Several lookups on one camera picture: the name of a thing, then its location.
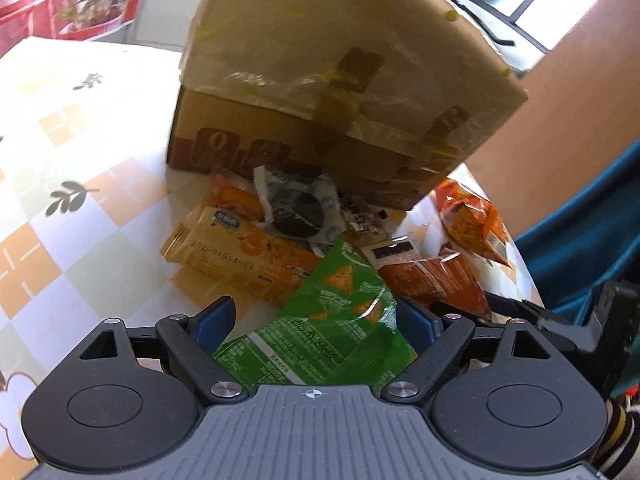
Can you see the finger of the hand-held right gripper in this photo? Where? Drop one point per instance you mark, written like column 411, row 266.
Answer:
column 500, row 310

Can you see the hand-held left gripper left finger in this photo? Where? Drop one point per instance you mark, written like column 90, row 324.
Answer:
column 215, row 317

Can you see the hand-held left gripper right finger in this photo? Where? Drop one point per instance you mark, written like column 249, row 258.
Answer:
column 412, row 321

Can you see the green chip packet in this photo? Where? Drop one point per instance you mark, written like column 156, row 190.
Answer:
column 335, row 310

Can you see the orange triangular snack packet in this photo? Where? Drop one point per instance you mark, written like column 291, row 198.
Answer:
column 470, row 220

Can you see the brown cardboard box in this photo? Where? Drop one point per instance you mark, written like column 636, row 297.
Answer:
column 325, row 60

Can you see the person's right forearm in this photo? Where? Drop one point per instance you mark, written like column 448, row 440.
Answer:
column 617, row 425

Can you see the orange packet with black label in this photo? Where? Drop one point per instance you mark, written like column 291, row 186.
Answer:
column 430, row 280

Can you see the yellow orange biscuit packet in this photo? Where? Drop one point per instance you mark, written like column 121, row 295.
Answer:
column 225, row 250

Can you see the small dark snack packet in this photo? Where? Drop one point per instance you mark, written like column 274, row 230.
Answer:
column 362, row 215

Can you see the black white cookie packet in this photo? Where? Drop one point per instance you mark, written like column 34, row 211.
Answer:
column 300, row 205

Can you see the brown wooden panel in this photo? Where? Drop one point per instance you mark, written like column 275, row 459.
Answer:
column 565, row 120

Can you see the checked floral tablecloth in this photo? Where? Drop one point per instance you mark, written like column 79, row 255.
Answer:
column 75, row 160

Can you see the black exercise bike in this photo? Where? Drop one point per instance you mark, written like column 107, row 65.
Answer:
column 500, row 15

